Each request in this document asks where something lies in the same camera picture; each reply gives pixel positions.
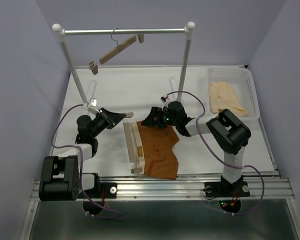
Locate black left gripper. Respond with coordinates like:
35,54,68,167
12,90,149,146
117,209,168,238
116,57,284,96
90,107,125,138

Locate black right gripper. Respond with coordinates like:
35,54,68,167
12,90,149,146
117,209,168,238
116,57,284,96
139,106,178,128

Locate wooden clip hanger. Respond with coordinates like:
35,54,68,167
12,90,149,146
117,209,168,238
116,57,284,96
88,28,145,75
123,112,145,175

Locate brown boxer underwear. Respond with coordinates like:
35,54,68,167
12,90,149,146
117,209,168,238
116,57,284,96
130,121,179,180

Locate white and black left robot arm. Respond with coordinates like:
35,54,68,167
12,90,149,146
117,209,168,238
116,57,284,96
38,108,127,201

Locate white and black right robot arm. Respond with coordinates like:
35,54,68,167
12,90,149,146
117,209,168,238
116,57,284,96
141,101,252,195

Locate beige underwear in basket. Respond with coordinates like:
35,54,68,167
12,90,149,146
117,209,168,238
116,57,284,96
209,81,248,117

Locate white plastic basket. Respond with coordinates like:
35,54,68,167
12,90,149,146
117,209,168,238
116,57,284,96
206,66,260,121

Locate white metal clothes rack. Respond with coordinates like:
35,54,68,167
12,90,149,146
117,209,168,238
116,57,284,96
51,21,197,111

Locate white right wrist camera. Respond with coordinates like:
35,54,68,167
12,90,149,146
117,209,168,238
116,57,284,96
160,94,171,104

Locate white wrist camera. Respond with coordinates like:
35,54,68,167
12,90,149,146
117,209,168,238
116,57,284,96
83,98,99,115
160,94,171,104

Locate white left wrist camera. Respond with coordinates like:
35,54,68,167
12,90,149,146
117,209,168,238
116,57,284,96
83,98,99,115

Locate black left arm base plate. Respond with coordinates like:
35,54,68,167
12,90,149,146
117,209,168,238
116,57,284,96
84,182,118,199

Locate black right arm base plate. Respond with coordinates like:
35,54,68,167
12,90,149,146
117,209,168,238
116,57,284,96
204,181,251,198

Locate aluminium mounting rail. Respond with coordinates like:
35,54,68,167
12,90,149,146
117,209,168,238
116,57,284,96
32,174,296,202

